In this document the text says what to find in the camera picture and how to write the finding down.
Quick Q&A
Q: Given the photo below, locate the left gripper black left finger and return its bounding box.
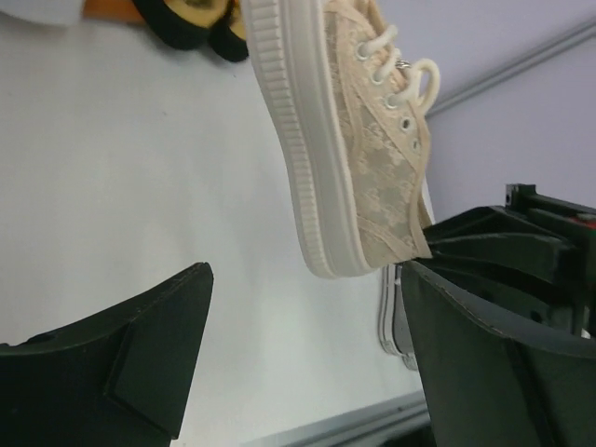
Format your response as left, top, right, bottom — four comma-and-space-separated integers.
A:
1, 263, 213, 446

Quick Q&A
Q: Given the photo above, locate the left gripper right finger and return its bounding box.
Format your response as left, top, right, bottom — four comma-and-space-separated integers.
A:
401, 262, 595, 446

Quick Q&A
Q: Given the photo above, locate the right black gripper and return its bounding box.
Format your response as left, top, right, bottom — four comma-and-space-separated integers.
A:
424, 183, 595, 340

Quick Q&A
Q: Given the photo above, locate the grey canvas sneaker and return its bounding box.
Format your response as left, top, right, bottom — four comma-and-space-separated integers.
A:
377, 264, 418, 372

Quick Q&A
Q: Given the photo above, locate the beige sneaker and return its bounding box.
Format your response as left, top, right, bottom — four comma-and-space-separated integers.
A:
241, 1, 440, 278

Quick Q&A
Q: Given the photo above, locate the gold loafer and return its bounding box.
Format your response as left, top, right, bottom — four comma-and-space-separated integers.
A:
132, 0, 229, 50
209, 0, 249, 63

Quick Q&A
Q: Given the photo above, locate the orange wooden shoe shelf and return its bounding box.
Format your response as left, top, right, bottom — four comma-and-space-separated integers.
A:
82, 0, 144, 24

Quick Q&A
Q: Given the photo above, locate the aluminium rail frame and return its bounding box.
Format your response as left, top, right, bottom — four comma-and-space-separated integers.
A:
243, 391, 430, 446

